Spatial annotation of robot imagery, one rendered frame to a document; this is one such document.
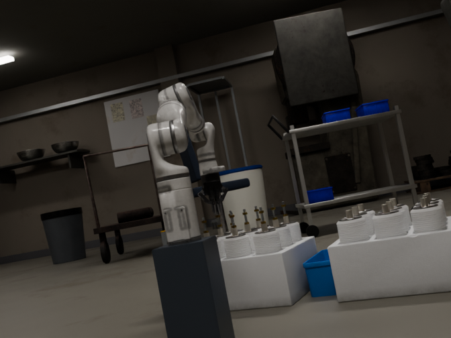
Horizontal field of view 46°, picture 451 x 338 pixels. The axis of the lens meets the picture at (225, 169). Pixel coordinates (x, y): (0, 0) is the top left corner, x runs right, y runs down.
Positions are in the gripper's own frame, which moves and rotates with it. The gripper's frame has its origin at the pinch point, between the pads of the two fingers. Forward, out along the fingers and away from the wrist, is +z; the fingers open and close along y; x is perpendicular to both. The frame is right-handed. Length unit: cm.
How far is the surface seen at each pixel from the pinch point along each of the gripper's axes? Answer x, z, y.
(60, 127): -705, -167, 17
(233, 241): 20.9, 12.1, 2.4
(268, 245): 29.7, 15.2, -6.7
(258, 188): -311, -5, -148
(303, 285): 25.6, 32.3, -19.1
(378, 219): 57, 12, -34
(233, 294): 21.6, 30.2, 6.2
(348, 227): 51, 13, -27
